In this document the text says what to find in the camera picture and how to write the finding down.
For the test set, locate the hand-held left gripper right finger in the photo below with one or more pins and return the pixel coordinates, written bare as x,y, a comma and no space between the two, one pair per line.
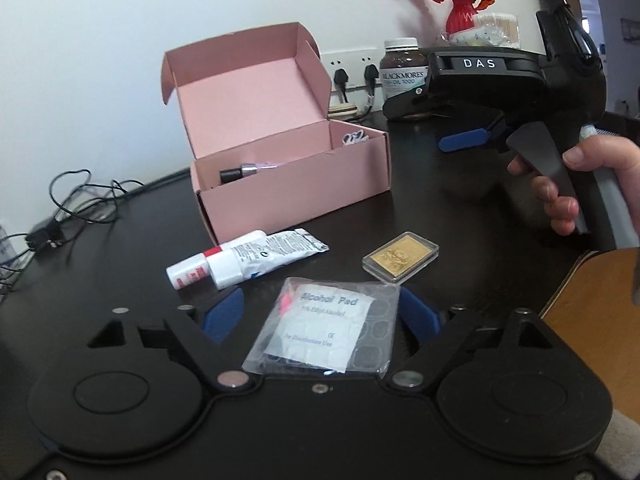
422,317

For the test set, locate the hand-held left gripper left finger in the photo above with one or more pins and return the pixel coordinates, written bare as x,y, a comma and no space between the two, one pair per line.
225,312

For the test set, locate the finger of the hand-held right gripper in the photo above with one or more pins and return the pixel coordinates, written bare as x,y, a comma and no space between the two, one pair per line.
465,141

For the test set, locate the white spray bottle red band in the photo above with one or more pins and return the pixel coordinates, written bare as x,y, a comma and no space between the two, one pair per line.
187,271

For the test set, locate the white ointment tube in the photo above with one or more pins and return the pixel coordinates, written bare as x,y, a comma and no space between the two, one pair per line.
280,251

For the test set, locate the clear bag of alcohol pads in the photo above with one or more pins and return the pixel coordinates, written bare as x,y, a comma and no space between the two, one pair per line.
325,330

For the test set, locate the pink cardboard box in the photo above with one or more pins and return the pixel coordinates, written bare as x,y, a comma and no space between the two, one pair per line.
250,95

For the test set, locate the black desktop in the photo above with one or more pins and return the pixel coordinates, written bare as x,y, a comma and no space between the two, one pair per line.
450,195

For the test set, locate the person's right hand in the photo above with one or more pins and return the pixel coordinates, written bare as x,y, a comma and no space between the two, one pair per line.
625,165

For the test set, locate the white dotted packet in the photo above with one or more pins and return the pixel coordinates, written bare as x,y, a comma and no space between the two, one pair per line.
472,39

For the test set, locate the cotton swab container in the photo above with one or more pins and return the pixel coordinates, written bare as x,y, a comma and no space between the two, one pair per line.
500,27

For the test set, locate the gold card in clear case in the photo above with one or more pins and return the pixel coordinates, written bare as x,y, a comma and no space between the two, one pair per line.
400,256

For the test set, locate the red vase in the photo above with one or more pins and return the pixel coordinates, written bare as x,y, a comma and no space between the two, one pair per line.
460,16

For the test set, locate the brown supplement bottle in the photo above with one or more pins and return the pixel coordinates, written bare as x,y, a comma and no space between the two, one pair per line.
400,80

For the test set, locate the black power plug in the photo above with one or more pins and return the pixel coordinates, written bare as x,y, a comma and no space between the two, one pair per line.
341,79
371,72

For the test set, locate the black silver lipstick tube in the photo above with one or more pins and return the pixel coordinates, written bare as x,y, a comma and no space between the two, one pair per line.
240,173

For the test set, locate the black power adapter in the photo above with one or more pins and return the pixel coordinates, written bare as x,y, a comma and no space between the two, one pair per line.
44,234

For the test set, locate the white wall socket plate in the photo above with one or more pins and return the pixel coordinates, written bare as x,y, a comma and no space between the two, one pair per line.
331,62
367,56

